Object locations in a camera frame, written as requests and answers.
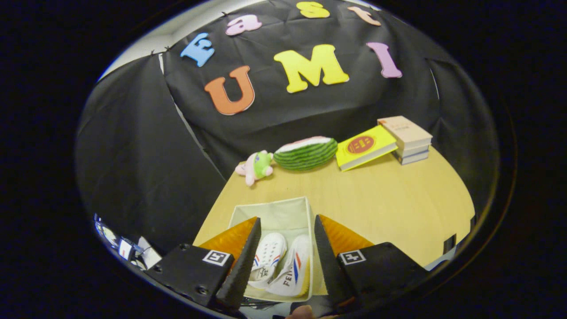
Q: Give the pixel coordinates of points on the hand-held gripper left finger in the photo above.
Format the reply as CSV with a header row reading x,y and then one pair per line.
x,y
241,270

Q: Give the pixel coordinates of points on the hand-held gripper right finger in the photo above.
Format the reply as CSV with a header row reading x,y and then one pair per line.
x,y
330,270

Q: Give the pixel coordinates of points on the white canvas shoe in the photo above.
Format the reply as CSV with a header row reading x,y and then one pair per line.
x,y
294,270
270,252

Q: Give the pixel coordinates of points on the green fabric storage box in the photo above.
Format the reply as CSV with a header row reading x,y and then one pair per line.
x,y
283,212

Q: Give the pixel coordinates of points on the pink and green plush toy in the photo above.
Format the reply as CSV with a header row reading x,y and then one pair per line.
x,y
257,166

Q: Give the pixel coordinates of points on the watermelon slice plush toy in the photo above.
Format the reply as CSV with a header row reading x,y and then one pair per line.
x,y
305,155

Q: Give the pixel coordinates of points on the yellow book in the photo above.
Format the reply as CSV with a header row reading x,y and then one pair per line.
x,y
363,146

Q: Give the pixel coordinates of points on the grey book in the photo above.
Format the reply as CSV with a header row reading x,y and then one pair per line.
x,y
416,151
414,159

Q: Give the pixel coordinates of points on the beige cover book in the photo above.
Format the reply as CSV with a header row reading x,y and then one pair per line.
x,y
403,128

